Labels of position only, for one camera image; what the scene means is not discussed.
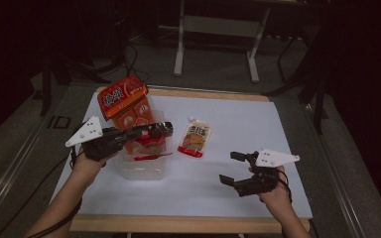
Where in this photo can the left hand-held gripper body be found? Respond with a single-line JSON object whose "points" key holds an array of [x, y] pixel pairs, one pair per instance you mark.
{"points": [[89, 132]]}

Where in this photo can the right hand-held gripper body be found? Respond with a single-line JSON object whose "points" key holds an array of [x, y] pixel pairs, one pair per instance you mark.
{"points": [[271, 158]]}

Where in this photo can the black and red snack packet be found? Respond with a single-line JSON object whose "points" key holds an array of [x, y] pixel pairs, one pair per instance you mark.
{"points": [[147, 142]]}

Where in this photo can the clear plastic container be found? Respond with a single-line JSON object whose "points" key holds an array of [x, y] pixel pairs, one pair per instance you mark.
{"points": [[145, 170]]}

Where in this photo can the large orange snack bag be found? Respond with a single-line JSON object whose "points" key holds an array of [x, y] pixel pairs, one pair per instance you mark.
{"points": [[122, 95]]}

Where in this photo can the person's left hand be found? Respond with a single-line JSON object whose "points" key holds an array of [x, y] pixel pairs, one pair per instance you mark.
{"points": [[86, 165]]}

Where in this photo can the person's right hand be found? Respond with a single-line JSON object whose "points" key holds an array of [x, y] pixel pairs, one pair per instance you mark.
{"points": [[278, 201]]}

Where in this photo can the black floor socket plate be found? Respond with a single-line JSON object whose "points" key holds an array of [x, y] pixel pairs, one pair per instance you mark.
{"points": [[59, 122]]}

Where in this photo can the white table sheet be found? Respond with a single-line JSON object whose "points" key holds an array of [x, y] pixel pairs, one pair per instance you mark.
{"points": [[195, 185]]}

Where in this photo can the beige snack pouch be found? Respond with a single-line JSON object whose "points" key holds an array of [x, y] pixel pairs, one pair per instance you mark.
{"points": [[195, 137]]}

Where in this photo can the black metal stand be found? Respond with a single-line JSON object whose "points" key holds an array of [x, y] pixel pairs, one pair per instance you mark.
{"points": [[319, 99], [46, 86]]}

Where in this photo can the wooden table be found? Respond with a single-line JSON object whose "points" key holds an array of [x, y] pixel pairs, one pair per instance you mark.
{"points": [[178, 224]]}

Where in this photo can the white metal stand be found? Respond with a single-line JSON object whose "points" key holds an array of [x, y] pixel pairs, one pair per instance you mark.
{"points": [[220, 26]]}

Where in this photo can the metal floor rail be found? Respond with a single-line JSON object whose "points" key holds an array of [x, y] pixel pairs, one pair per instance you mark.
{"points": [[10, 178], [337, 185]]}

